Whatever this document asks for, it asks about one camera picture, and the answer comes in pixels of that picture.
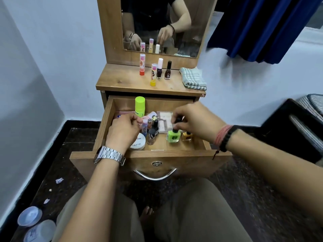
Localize person's right forearm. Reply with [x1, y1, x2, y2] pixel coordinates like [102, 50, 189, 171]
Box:
[226, 132, 323, 226]

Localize white round cosmetic jar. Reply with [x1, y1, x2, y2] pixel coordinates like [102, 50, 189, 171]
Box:
[130, 133, 146, 151]

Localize orange pink lip balm stick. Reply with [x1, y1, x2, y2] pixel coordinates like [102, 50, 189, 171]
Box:
[139, 53, 146, 76]

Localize person's right hand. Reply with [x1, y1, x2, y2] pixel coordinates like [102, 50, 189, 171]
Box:
[171, 102, 227, 144]

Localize person's left forearm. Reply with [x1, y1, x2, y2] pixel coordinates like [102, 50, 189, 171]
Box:
[59, 157, 122, 242]

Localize white cap nail polish bottle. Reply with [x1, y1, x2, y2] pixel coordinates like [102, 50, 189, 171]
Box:
[156, 58, 164, 79]

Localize silver metal wristwatch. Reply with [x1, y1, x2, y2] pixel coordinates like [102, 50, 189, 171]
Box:
[93, 146, 126, 166]

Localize wooden drawer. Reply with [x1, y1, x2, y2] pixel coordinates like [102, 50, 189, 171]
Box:
[69, 96, 233, 182]

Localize black bead bracelet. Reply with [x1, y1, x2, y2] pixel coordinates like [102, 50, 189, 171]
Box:
[219, 125, 240, 153]

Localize dressing table mirror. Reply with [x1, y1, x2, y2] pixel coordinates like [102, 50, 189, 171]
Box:
[120, 0, 216, 58]

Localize dark blue curtain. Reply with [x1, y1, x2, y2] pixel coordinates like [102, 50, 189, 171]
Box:
[206, 0, 323, 65]

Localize dark brown nail polish bottle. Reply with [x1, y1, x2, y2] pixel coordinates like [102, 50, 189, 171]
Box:
[164, 60, 172, 80]

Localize folded checked cloth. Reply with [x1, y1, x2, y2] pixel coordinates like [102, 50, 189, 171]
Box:
[179, 67, 207, 91]

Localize clear nail polish bottle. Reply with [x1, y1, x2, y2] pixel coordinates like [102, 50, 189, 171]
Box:
[147, 128, 156, 146]

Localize pink white tube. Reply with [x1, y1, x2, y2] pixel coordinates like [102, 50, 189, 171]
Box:
[142, 111, 157, 124]

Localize white plastic lid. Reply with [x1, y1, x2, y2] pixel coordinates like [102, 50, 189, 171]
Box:
[23, 219, 57, 242]
[17, 206, 43, 227]

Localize silver drawer handle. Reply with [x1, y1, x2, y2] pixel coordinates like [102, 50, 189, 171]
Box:
[133, 168, 177, 181]

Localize lime green stick tube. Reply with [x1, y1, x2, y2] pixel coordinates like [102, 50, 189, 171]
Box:
[135, 96, 146, 118]

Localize black furniture frame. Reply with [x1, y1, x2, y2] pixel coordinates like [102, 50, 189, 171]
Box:
[254, 98, 323, 165]

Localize red thread bracelet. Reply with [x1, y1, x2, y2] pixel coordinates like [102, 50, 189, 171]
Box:
[212, 125, 233, 160]

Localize striped cushion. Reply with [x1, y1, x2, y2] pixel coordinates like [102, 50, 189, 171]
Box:
[297, 94, 323, 124]

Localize pink eyeshadow palette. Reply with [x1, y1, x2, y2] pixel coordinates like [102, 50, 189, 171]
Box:
[156, 111, 175, 134]

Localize green nail polish bottle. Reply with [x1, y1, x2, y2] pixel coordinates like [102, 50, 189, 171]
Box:
[166, 117, 182, 143]

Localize person's beige trousers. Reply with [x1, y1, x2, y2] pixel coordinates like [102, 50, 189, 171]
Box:
[52, 178, 253, 242]

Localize wooden dressing table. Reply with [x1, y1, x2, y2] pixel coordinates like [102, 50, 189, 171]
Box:
[95, 0, 219, 110]

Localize person's foot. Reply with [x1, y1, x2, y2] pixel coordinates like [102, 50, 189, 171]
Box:
[139, 206, 154, 225]

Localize person's left hand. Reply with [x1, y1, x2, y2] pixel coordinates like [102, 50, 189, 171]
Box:
[105, 113, 144, 156]

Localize yellow base lip balm stick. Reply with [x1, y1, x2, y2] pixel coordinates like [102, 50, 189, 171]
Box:
[150, 63, 157, 87]

